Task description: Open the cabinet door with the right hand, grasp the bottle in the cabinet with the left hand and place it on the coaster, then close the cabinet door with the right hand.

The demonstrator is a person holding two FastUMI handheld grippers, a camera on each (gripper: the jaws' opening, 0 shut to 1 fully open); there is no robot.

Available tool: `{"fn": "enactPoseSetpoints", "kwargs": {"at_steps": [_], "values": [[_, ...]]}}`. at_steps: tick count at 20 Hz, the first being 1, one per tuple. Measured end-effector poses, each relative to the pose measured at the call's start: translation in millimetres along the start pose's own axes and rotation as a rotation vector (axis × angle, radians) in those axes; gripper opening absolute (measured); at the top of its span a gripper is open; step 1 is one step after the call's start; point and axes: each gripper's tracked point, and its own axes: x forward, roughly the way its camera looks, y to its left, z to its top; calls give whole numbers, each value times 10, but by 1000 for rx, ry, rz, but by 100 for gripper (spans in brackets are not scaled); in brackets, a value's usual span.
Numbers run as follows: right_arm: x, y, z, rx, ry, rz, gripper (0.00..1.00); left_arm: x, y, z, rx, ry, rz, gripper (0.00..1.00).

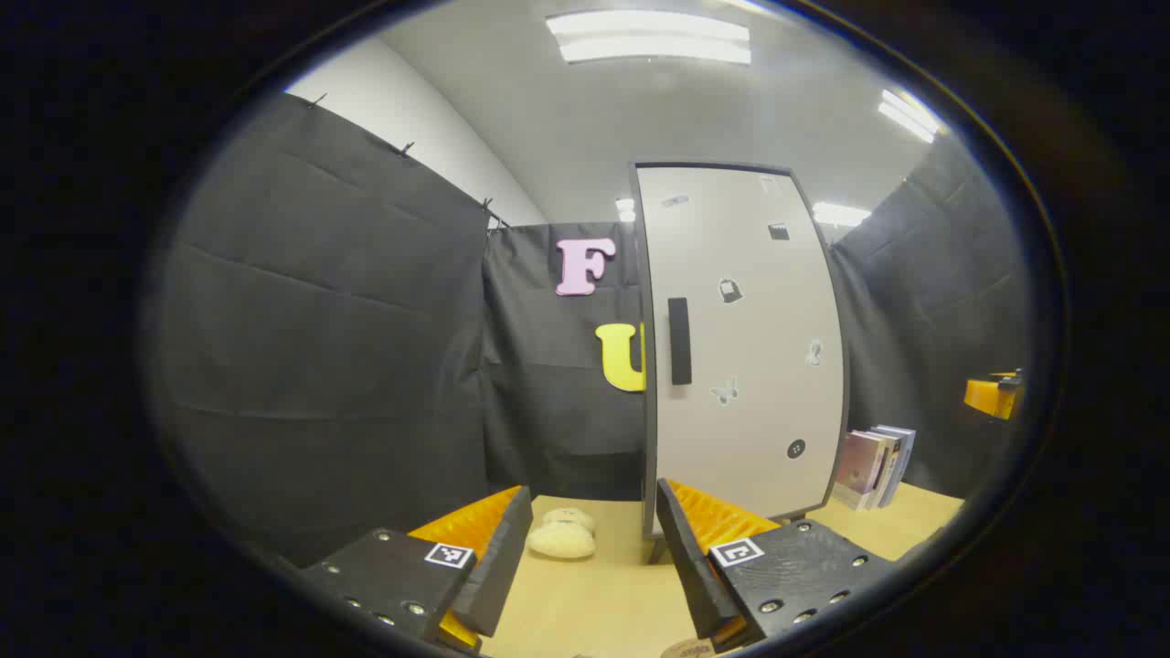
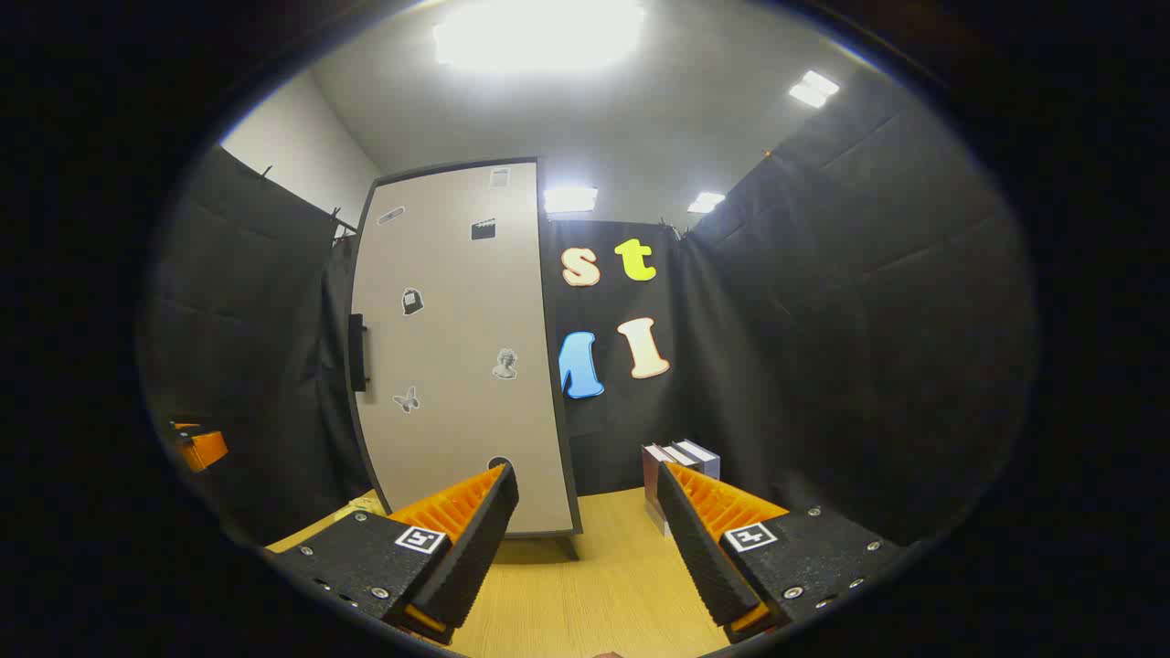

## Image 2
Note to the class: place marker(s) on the grey book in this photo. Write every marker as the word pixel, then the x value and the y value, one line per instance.
pixel 706 461

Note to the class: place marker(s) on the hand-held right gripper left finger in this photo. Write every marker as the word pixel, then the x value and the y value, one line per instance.
pixel 480 548

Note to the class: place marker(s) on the large ceiling light panel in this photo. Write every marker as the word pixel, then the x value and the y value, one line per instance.
pixel 539 32

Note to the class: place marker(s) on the grey cabinet door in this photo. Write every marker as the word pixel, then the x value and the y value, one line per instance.
pixel 457 302

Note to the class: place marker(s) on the black backdrop cloth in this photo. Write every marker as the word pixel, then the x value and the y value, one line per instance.
pixel 823 320

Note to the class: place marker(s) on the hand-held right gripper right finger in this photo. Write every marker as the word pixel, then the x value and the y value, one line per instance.
pixel 704 557

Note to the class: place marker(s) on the pink book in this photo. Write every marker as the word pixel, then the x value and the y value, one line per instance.
pixel 651 484

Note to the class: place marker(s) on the white book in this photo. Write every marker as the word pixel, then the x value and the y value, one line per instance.
pixel 681 455

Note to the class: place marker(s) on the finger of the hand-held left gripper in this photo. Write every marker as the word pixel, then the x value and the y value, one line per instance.
pixel 206 448

